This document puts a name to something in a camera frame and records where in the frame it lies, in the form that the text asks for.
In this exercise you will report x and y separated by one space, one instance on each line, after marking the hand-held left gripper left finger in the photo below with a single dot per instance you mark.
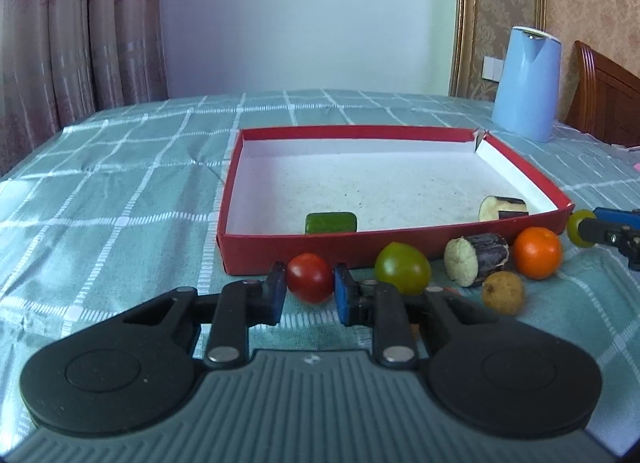
275 290

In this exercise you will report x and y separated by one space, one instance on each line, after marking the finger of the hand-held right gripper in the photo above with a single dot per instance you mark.
600 232
617 216

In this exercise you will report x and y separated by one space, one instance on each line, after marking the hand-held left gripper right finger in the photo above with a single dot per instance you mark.
342 295

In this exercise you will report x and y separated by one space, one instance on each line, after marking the small green fruit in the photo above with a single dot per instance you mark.
574 228

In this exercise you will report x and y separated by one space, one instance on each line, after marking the orange mandarin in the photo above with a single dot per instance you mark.
537 253

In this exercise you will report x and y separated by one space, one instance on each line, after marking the green tomato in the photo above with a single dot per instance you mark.
402 265

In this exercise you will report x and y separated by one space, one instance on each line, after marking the brown longan fruit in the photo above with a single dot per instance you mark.
503 293

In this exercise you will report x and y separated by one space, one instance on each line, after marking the red cardboard box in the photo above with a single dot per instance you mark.
375 178

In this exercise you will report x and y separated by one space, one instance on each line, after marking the large eggplant piece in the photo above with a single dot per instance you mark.
470 258

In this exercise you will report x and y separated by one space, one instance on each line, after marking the green cucumber piece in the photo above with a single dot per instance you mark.
330 223

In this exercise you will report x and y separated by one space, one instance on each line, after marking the small eggplant piece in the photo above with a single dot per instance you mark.
492 208

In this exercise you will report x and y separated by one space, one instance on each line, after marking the wooden chair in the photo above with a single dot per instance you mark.
607 103

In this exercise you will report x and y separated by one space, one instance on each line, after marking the light blue kettle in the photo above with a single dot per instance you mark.
525 88

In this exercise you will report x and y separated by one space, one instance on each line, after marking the green checked tablecloth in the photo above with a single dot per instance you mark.
125 193

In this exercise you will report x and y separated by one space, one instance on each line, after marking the pink patterned curtain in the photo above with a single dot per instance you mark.
75 43

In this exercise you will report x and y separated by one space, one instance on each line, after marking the white wall switch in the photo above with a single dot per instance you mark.
492 68

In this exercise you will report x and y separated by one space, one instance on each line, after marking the wide gilded wall moulding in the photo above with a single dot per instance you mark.
462 18

